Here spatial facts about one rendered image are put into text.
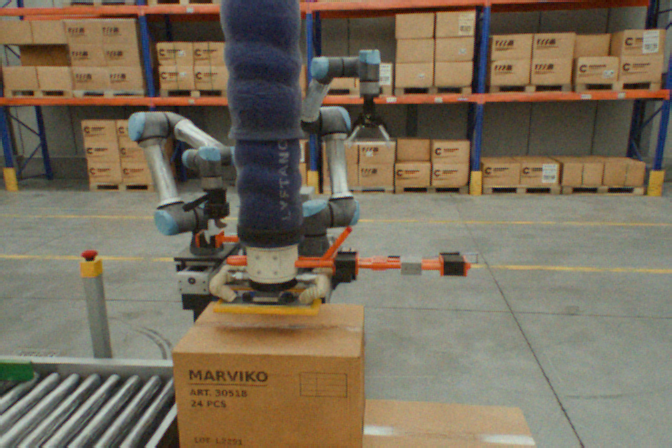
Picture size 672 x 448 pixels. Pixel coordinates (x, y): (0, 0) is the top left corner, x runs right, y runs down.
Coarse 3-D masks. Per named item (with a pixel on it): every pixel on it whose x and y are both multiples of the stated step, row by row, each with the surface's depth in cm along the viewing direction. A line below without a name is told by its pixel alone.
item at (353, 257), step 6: (336, 252) 177; (342, 252) 179; (348, 252) 179; (354, 252) 178; (336, 258) 174; (342, 258) 174; (348, 258) 174; (354, 258) 174; (336, 264) 171; (342, 264) 170; (348, 264) 170; (354, 264) 170; (336, 270) 171; (342, 270) 171; (348, 270) 171; (354, 270) 171
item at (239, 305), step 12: (240, 300) 172; (252, 300) 172; (288, 300) 169; (312, 300) 171; (216, 312) 168; (228, 312) 168; (240, 312) 168; (252, 312) 167; (264, 312) 167; (276, 312) 166; (288, 312) 166; (300, 312) 166; (312, 312) 165
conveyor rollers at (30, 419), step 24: (0, 384) 225; (24, 384) 225; (48, 384) 226; (72, 384) 227; (96, 384) 228; (168, 384) 222; (0, 408) 211; (24, 408) 211; (48, 408) 211; (72, 408) 212; (96, 408) 212; (0, 432) 199; (24, 432) 198; (48, 432) 197; (72, 432) 197; (96, 432) 196; (120, 432) 195; (144, 432) 195
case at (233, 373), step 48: (192, 336) 177; (240, 336) 176; (288, 336) 175; (336, 336) 175; (192, 384) 169; (240, 384) 168; (288, 384) 167; (336, 384) 165; (192, 432) 174; (240, 432) 173; (288, 432) 171; (336, 432) 170
